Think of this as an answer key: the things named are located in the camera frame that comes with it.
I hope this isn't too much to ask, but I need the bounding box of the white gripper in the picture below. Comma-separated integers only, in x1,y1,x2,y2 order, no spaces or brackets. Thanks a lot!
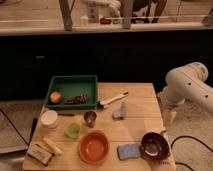
157,87,185,127

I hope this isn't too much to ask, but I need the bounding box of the small grey-blue towel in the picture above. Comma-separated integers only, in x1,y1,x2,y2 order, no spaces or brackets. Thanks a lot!
112,102,126,119

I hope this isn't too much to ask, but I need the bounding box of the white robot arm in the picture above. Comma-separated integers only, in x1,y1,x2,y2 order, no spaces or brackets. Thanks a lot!
157,62,213,127

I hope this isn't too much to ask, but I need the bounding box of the dark purple bowl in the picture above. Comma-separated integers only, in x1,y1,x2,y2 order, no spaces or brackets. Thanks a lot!
141,132,170,161

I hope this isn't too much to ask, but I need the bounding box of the wooden light table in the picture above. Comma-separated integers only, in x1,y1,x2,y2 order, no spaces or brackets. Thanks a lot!
23,83,176,171

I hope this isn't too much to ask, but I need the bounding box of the blue sponge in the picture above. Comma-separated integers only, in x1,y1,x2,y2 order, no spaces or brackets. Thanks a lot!
117,144,141,160

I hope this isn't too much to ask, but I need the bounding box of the metal cup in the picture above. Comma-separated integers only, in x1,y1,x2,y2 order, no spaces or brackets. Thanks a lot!
84,111,97,128

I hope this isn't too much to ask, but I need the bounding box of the orange bowl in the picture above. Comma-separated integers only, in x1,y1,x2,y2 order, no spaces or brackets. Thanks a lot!
78,130,110,165

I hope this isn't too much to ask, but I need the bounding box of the dark grape bunch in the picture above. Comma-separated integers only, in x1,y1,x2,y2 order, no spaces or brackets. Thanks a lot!
65,94,87,104

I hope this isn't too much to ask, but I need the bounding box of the green plastic cup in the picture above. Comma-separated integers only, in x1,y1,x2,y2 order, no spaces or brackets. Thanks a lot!
65,122,81,139

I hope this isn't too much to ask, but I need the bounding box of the green plastic tray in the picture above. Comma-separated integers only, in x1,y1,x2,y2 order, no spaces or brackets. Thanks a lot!
45,75,98,110

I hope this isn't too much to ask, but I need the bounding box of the orange peach fruit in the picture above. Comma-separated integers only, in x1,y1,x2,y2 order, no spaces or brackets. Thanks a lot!
50,92,62,103

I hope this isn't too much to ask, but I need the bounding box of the white cup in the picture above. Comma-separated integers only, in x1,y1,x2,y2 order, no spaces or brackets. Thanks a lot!
40,110,58,128

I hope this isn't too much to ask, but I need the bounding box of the yellow banana piece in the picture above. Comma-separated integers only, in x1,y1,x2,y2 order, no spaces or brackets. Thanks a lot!
43,137,62,155

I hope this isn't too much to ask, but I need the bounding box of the wooden block box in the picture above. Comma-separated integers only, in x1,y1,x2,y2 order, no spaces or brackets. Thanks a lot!
27,144,54,166

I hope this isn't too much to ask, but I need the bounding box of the black cable right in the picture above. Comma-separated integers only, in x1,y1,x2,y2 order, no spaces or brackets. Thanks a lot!
170,134,213,171

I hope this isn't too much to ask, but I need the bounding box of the black cable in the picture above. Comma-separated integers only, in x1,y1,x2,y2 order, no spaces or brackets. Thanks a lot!
0,108,30,147
170,134,213,171

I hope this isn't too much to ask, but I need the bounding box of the white handled dish brush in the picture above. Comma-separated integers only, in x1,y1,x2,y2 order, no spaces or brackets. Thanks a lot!
97,92,129,109

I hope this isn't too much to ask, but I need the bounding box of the black cable left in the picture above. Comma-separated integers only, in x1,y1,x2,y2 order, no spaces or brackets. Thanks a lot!
0,108,30,147

